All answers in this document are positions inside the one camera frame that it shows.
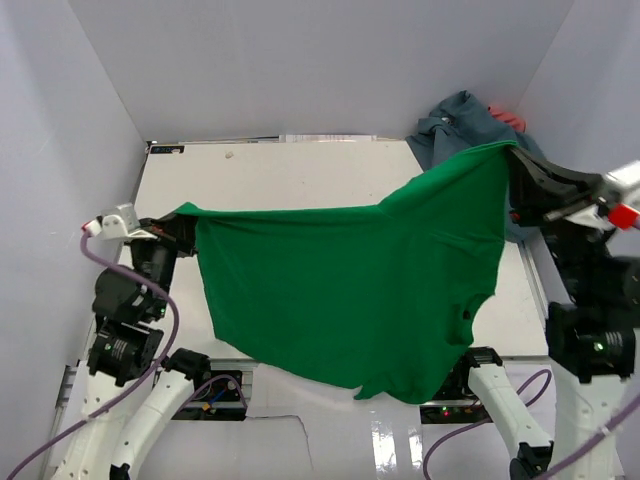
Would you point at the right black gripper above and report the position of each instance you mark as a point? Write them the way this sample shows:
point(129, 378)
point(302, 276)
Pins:
point(539, 189)

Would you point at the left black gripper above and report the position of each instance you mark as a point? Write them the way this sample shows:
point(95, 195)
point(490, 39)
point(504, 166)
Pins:
point(176, 230)

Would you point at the green polo shirt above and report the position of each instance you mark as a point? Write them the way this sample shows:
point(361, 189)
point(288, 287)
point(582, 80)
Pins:
point(378, 298)

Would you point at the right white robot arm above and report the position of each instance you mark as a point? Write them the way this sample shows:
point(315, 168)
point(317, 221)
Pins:
point(591, 339)

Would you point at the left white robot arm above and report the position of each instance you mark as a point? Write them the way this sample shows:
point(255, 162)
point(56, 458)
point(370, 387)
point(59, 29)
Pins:
point(135, 383)

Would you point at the coral red t shirt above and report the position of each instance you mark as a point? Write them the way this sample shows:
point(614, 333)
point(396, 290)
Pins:
point(513, 120)

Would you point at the black label sticker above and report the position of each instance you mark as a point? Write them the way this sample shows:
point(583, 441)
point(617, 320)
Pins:
point(166, 149)

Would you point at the blue-grey t shirt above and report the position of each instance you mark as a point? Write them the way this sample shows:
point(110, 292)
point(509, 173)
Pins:
point(457, 123)

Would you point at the white printed label strip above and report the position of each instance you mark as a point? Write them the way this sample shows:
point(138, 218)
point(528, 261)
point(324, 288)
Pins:
point(326, 138)

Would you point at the white paper sheet front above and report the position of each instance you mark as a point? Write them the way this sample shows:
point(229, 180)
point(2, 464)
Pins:
point(299, 429)

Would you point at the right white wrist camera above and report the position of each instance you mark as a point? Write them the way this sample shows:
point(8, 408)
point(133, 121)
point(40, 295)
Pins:
point(617, 201)

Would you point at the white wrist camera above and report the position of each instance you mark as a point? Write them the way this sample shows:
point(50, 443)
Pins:
point(617, 201)
point(117, 223)

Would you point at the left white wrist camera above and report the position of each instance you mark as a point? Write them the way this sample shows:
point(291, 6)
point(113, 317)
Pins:
point(117, 223)

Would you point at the aluminium table frame rail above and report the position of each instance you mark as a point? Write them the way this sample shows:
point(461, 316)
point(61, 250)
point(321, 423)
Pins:
point(535, 284)

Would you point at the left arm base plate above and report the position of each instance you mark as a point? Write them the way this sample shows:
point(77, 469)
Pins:
point(218, 397)

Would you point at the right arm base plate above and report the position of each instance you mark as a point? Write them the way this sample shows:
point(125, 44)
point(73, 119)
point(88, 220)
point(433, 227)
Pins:
point(453, 404)

